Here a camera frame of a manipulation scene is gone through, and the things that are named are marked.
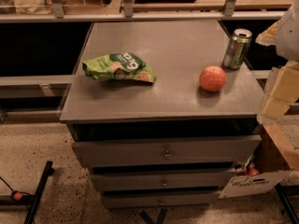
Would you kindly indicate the middle grey drawer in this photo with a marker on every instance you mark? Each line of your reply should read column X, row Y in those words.
column 162, row 179

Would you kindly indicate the black metal stand leg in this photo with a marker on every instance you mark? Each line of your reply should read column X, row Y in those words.
column 47, row 172

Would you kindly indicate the grey drawer cabinet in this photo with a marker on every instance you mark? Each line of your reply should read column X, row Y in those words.
column 174, row 106

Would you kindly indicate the metal railing frame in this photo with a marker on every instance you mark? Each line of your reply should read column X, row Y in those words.
column 14, row 11

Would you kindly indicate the green snack bag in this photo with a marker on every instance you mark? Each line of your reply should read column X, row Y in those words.
column 118, row 66

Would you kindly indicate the top grey drawer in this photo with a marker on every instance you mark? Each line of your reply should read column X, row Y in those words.
column 116, row 153

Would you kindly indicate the grey drawer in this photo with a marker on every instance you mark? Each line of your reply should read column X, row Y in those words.
column 160, row 199
column 116, row 153
column 162, row 179

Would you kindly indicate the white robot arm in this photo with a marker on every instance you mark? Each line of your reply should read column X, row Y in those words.
column 284, row 34

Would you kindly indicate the orange fruit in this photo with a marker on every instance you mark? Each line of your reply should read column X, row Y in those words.
column 212, row 78

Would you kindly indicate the black frame bar right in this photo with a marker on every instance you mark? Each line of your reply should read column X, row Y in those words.
column 284, row 192

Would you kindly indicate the bottom grey drawer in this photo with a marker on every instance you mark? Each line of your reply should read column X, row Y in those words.
column 160, row 199

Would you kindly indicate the orange bottle in box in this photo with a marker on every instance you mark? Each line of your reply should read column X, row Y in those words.
column 252, row 170

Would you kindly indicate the cardboard box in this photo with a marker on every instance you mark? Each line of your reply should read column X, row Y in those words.
column 275, row 158

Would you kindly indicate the green soda can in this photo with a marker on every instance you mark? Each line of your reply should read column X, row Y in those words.
column 237, row 48

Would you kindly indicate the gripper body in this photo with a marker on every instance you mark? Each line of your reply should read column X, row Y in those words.
column 290, row 36

